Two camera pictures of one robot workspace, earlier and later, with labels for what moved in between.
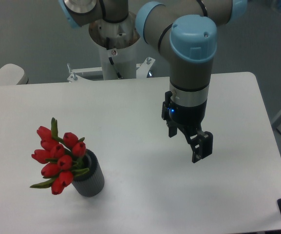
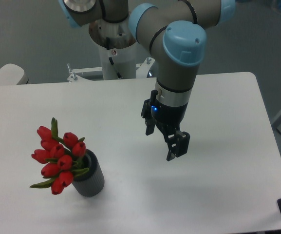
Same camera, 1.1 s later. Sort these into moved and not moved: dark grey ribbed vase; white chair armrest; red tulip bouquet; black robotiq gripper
Moved: black robotiq gripper
Not moved: white chair armrest; red tulip bouquet; dark grey ribbed vase
